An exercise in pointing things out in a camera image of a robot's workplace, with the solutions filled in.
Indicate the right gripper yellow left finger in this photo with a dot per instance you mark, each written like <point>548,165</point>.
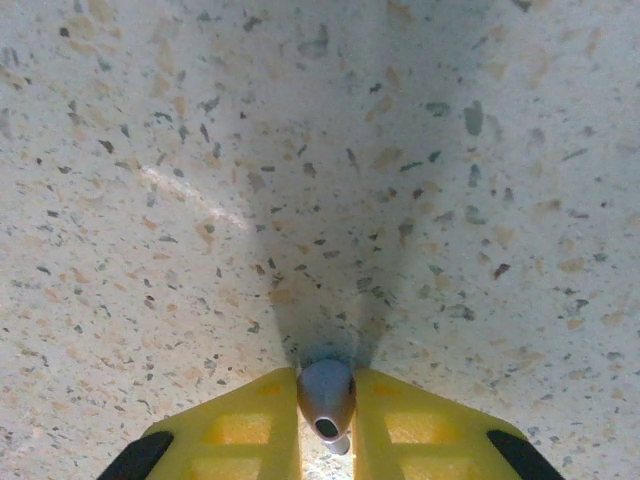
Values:
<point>240,430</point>

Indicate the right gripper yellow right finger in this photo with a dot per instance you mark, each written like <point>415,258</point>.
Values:
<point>415,430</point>

